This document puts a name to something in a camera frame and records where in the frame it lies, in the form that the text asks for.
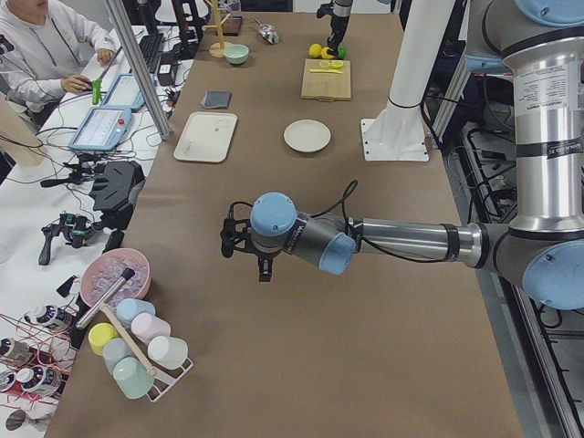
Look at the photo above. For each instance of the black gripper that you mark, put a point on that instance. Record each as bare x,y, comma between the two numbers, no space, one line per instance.
263,255
338,19

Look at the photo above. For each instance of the cream rabbit tray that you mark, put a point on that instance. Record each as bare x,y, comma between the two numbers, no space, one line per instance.
206,137

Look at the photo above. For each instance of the yellow lemon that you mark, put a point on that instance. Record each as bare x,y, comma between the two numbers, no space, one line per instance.
326,54
314,51

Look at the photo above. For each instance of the yellow plastic knife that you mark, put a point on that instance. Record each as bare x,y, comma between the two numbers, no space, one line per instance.
326,71

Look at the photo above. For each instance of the bamboo cutting board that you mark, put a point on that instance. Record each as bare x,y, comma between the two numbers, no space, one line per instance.
326,87

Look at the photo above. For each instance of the steel scoop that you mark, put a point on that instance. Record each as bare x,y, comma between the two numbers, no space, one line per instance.
267,32

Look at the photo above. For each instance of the cream round plate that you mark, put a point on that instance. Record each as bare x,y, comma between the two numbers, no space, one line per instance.
307,136

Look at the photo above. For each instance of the mint green bowl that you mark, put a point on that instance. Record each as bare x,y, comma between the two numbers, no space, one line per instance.
236,54

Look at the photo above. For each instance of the wooden cup tree stand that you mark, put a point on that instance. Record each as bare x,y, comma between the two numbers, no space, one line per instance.
220,17

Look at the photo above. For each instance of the white cup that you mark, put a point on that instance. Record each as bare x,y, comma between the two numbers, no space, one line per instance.
170,352

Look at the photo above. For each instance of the grey folded cloth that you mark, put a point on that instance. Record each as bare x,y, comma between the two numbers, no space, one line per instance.
216,99

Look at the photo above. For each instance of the pink cup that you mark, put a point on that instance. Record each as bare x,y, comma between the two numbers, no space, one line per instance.
145,327

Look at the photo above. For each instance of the steel muddler in bowl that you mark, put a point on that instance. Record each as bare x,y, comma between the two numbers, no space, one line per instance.
125,276

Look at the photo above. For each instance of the light blue cup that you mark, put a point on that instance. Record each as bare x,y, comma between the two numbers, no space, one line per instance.
129,308

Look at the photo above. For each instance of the wooden pestle stick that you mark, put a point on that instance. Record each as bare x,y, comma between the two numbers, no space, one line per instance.
142,358

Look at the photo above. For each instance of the white cup rack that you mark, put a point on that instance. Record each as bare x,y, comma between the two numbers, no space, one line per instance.
165,379

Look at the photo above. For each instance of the pink bowl with ice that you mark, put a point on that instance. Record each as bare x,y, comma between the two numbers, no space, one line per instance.
108,268

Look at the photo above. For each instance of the grey cup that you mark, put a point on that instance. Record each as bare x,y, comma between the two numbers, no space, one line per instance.
114,351

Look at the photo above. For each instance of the mint cup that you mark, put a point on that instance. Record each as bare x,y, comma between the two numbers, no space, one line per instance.
132,378

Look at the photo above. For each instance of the yellow cup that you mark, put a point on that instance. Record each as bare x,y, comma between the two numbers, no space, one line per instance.
100,335

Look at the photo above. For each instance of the black keyboard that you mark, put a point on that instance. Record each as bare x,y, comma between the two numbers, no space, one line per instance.
150,47

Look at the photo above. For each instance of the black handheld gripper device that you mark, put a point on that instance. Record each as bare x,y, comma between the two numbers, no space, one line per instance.
77,230

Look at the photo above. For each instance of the blue teach pendant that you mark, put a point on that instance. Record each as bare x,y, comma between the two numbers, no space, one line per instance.
102,129
124,92

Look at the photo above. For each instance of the green marker stand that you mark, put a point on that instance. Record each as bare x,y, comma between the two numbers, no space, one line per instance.
96,91

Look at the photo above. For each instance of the person in white hoodie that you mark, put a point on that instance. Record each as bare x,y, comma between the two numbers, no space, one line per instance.
46,60

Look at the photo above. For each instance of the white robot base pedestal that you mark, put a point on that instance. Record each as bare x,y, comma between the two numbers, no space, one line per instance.
397,133

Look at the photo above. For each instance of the aluminium frame post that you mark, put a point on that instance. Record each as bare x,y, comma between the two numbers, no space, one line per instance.
121,23

